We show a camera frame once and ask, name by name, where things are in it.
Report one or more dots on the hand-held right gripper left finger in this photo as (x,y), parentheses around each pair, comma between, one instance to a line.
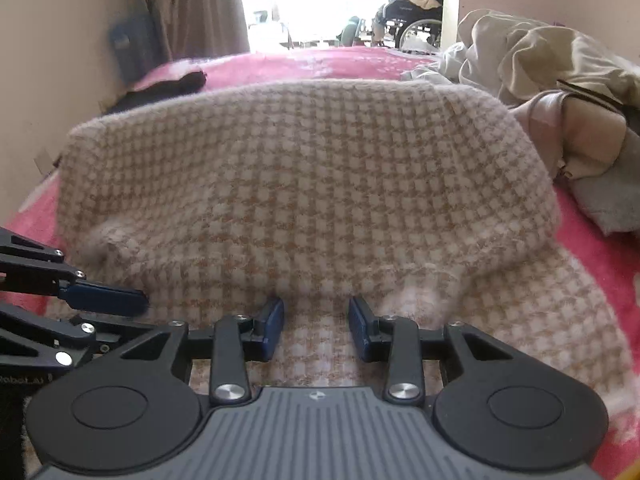
(272,325)

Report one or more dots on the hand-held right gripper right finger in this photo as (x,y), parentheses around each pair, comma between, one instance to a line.
(357,327)

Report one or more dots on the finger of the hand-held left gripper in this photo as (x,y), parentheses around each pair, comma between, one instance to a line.
(105,299)
(50,335)

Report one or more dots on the beige houndstooth knit sweater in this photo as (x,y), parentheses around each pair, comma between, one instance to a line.
(300,185)

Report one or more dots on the pile of cream clothes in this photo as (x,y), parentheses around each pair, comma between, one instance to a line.
(540,60)

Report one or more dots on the black garment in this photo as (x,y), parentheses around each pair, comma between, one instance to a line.
(160,91)

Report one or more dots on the blue box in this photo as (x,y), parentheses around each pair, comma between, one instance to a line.
(132,45)

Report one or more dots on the pink printed blanket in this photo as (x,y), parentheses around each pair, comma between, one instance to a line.
(325,65)

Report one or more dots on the green chair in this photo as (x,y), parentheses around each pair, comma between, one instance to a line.
(350,30)

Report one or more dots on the brown curtain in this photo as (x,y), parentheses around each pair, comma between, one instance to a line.
(200,5)

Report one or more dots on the wheelchair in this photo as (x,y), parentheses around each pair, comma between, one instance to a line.
(410,15)

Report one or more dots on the bright window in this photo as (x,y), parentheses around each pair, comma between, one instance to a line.
(310,0)

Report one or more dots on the wall socket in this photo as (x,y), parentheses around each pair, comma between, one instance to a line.
(42,161)

